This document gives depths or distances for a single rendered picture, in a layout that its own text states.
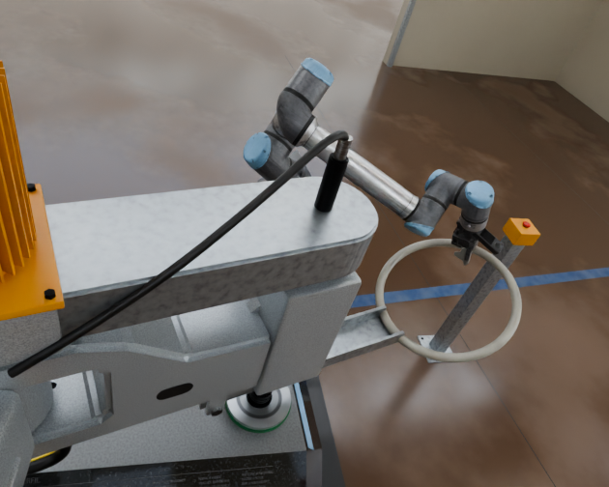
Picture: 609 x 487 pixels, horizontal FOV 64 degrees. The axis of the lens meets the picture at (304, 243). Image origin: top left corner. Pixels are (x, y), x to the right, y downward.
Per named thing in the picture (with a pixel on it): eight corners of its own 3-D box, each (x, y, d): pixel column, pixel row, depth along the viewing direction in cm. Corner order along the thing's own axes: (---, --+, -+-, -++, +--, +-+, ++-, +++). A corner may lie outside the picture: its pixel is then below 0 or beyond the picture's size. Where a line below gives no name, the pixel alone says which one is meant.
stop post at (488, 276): (455, 361, 308) (553, 240, 236) (428, 362, 302) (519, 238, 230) (443, 335, 322) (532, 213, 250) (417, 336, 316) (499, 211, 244)
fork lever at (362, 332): (204, 421, 129) (205, 413, 126) (183, 361, 141) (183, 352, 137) (405, 350, 160) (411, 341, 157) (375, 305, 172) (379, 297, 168)
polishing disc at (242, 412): (294, 428, 154) (295, 426, 153) (227, 431, 148) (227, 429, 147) (285, 369, 169) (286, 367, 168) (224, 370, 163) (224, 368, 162)
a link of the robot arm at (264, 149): (257, 177, 227) (233, 156, 214) (277, 147, 228) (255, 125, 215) (276, 186, 217) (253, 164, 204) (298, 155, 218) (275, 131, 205)
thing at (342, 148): (319, 214, 102) (342, 143, 90) (310, 202, 104) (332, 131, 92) (334, 212, 104) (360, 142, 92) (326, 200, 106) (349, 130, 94)
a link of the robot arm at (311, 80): (263, 134, 224) (277, 83, 150) (284, 103, 225) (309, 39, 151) (290, 154, 226) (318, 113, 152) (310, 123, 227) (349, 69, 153)
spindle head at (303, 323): (197, 422, 125) (216, 317, 95) (173, 353, 138) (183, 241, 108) (317, 382, 142) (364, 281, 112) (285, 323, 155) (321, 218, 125)
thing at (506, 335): (427, 390, 151) (428, 387, 149) (350, 276, 180) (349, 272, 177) (553, 321, 160) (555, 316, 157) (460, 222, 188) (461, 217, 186)
